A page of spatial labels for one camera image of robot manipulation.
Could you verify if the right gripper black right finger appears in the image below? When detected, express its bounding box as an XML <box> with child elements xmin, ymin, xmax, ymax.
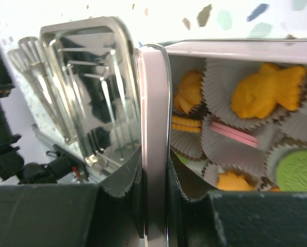
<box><xmin>168</xmin><ymin>153</ymin><xmax>307</xmax><ymax>246</ymax></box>

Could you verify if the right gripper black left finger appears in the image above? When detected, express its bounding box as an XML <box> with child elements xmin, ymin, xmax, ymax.
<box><xmin>0</xmin><ymin>149</ymin><xmax>144</xmax><ymax>246</ymax></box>

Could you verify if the flower edged orange cookie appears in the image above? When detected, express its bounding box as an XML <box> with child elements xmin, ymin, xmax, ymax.
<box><xmin>216</xmin><ymin>171</ymin><xmax>254</xmax><ymax>191</ymax></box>

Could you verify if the orange chip cookie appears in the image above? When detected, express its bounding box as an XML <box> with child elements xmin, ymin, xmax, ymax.
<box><xmin>269</xmin><ymin>187</ymin><xmax>281</xmax><ymax>192</ymax></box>

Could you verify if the pink sandwich cookie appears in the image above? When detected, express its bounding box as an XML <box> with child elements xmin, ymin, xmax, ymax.
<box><xmin>210</xmin><ymin>122</ymin><xmax>259</xmax><ymax>148</ymax></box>

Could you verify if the green sandwich cookie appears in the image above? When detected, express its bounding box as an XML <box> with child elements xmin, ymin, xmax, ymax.
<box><xmin>175</xmin><ymin>153</ymin><xmax>189</xmax><ymax>165</ymax></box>
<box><xmin>275</xmin><ymin>150</ymin><xmax>307</xmax><ymax>192</ymax></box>

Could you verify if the round dotted orange cookie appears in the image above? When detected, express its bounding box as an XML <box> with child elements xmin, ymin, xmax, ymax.
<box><xmin>172</xmin><ymin>115</ymin><xmax>201</xmax><ymax>133</ymax></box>

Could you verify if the pink cookie tin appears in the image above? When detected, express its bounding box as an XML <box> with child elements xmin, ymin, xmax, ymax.
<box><xmin>138</xmin><ymin>39</ymin><xmax>307</xmax><ymax>246</ymax></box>

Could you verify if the orange fish cookie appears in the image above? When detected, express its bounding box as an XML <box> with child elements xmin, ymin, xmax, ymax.
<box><xmin>231</xmin><ymin>62</ymin><xmax>307</xmax><ymax>119</ymax></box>

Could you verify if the swirl butter cookie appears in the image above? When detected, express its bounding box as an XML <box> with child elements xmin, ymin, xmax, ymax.
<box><xmin>174</xmin><ymin>69</ymin><xmax>203</xmax><ymax>115</ymax></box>

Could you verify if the large steel tray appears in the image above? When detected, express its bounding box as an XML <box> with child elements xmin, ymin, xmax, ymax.
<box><xmin>40</xmin><ymin>16</ymin><xmax>141</xmax><ymax>180</ymax></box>

